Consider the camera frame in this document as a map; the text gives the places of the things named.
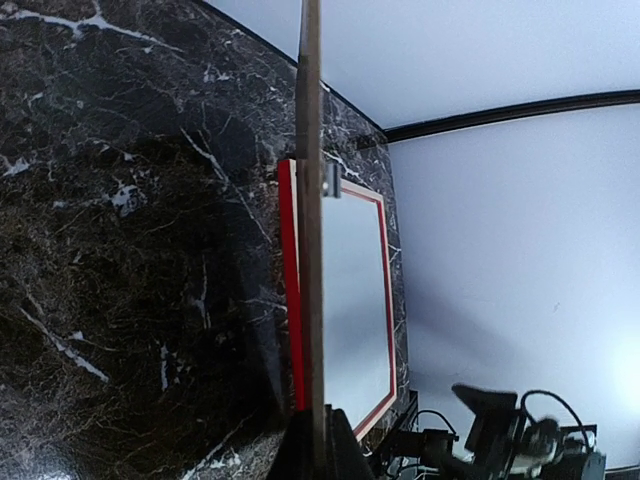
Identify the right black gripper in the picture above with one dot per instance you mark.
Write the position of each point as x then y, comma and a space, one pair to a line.
505, 441

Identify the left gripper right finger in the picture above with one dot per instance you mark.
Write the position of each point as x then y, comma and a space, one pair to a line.
344, 458

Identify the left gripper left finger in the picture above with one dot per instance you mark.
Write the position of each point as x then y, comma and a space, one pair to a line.
294, 459

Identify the brown backing board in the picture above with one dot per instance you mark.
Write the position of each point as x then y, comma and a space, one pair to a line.
309, 170

